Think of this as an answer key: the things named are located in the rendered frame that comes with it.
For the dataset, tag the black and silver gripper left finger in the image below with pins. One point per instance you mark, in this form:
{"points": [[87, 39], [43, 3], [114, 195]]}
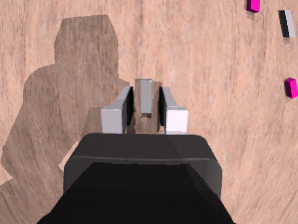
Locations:
{"points": [[117, 117]]}

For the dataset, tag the grey rod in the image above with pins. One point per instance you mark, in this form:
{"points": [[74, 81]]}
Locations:
{"points": [[287, 23], [146, 95]]}

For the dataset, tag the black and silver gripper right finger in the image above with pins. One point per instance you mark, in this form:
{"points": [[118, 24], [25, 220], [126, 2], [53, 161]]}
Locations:
{"points": [[175, 121]]}

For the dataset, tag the small magenta block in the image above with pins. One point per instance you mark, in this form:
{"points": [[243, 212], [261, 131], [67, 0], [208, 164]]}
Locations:
{"points": [[291, 88], [253, 6]]}

